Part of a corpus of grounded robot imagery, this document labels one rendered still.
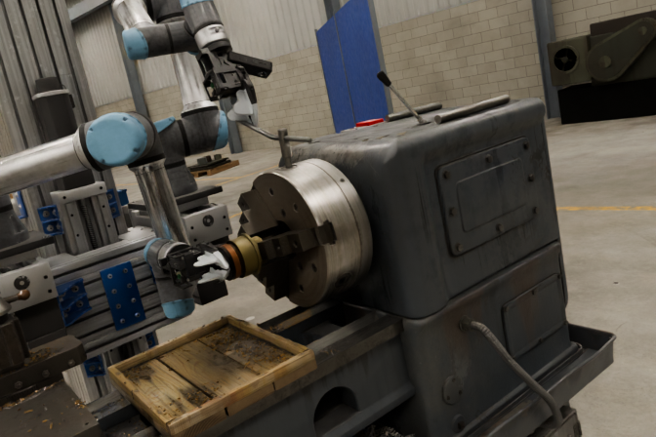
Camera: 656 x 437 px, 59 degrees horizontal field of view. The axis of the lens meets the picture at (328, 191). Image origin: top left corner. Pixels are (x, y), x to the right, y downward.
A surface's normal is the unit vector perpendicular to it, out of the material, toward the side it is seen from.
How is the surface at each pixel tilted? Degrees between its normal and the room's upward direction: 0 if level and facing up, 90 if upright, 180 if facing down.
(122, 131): 89
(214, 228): 90
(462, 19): 90
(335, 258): 102
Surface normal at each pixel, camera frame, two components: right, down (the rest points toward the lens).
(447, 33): -0.67, 0.26
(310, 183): 0.21, -0.74
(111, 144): 0.18, 0.13
